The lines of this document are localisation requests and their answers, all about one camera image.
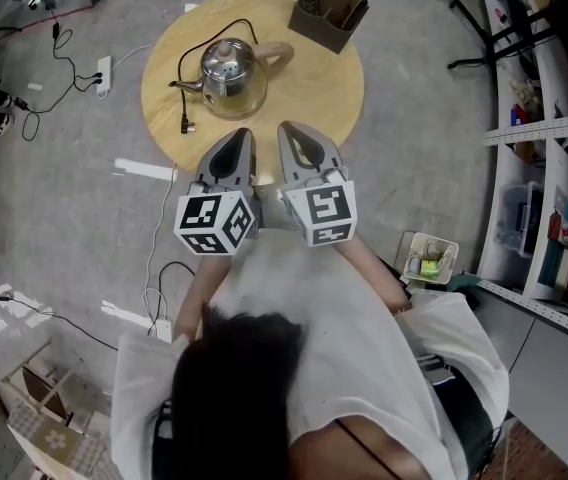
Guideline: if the clear plastic shelf bin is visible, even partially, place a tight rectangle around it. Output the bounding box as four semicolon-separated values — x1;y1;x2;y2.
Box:
493;180;543;259

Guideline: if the black desk frame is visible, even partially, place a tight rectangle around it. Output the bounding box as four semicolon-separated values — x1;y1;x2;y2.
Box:
447;0;560;72

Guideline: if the long white cable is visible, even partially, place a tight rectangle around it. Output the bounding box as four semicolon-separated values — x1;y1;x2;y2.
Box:
110;41;179;337

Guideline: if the brown desk organizer box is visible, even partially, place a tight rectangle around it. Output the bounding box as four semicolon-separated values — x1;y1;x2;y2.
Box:
287;0;369;55

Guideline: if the checkered cushion with flower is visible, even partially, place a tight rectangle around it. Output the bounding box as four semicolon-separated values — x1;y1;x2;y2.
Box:
6;402;115;480

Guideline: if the white shelf unit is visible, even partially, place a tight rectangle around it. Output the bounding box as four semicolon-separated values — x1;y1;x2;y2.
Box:
473;0;568;349

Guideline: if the stainless steel electric kettle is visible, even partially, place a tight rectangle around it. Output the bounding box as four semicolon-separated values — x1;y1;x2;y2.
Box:
167;37;295;118

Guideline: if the person's left forearm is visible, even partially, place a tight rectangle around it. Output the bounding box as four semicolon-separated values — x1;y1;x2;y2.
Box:
173;252;238;342

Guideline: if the person's white shirt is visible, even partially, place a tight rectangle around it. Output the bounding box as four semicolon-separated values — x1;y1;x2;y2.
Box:
109;227;510;480

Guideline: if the person's right forearm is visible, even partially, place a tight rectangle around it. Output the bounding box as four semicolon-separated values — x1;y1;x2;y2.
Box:
331;232;410;312

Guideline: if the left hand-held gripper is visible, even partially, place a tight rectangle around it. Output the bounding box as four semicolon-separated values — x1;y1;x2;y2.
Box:
172;127;265;258

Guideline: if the wooden stool frame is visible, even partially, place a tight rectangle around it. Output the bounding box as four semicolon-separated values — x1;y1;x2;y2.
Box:
1;347;95;429

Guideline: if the black bag with grey strap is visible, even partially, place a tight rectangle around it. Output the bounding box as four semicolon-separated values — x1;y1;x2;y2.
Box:
416;355;505;480

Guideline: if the round kettle base with cord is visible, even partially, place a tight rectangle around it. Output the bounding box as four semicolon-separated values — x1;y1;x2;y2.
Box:
177;18;260;137

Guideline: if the round wooden table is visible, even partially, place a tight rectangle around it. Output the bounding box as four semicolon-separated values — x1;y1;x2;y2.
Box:
140;0;365;187

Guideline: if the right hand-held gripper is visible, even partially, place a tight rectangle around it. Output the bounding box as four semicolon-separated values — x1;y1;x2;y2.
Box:
277;120;357;248

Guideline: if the grey metal cabinet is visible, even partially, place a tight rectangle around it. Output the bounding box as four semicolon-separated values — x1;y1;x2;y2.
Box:
473;287;568;434

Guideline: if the white slotted basket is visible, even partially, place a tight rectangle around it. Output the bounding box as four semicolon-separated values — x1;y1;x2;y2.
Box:
402;231;460;285

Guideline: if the beige round kettle base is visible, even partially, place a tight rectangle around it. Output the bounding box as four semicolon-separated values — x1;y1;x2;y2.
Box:
204;98;269;121

